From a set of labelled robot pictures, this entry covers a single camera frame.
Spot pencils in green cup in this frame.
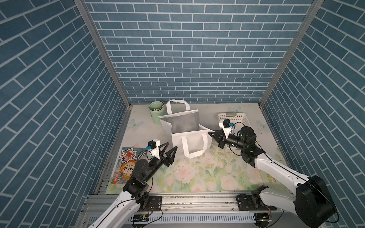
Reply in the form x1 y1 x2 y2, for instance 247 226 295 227
149 101 164 112

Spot floral table mat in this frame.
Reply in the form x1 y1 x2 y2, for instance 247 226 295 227
105 143 290 194

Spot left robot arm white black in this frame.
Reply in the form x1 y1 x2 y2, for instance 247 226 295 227
90 140 178 228

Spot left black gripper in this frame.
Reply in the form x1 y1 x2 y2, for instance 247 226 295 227
142 142 177 182

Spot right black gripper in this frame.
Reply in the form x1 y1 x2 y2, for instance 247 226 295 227
208 130 246 152

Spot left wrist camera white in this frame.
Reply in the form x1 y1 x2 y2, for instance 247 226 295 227
147 139 161 159

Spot colourful illustrated book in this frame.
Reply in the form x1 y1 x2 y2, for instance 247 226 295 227
110 147 147 184

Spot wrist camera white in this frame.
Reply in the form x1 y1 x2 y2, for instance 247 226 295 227
147 139 161 159
219 119 233 138

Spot white plastic basket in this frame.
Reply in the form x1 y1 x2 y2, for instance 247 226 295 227
219 113 256 153

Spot white insulated delivery bag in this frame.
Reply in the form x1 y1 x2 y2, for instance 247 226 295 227
159 99 213 159

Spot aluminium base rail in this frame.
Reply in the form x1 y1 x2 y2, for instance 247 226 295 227
74 191 326 226

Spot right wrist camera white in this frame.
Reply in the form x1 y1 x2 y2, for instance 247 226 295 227
219 119 233 138

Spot green circuit board left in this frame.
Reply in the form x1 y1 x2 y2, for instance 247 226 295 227
132 214 150 223

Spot circuit board right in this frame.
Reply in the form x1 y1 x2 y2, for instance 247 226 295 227
254 213 272 228

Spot green round object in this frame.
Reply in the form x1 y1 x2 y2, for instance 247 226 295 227
149 104 167 125

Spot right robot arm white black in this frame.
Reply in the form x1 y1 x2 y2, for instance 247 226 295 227
208 125 338 228

